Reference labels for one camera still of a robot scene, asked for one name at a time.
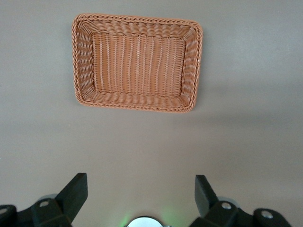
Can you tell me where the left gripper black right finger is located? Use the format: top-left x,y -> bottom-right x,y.
189,175 -> 292,227

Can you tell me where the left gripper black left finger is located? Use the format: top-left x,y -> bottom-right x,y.
0,173 -> 89,227

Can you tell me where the brown table cloth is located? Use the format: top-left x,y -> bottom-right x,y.
0,0 -> 303,227

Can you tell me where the brown wicker basket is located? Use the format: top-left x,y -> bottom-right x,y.
71,13 -> 204,114

